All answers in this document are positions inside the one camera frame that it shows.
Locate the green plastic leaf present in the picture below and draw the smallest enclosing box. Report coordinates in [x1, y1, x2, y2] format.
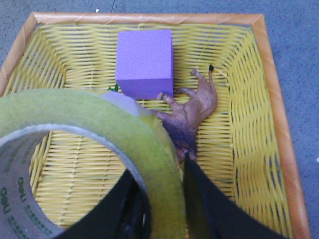
[108, 83, 119, 92]

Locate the yellow packing tape roll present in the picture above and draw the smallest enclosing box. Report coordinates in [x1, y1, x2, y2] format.
[0, 88, 186, 239]

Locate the yellow wicker basket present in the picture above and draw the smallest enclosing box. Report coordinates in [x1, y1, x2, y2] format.
[0, 12, 311, 239]

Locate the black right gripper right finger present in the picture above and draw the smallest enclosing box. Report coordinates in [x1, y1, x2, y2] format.
[183, 153, 284, 239]

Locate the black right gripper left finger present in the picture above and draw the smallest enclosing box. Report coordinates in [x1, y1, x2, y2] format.
[57, 170, 152, 239]

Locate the brown ginger root toy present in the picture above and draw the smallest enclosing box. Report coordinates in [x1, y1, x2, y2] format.
[151, 65, 217, 163]

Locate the purple foam cube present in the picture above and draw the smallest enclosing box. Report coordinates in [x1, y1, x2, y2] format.
[115, 29, 173, 100]

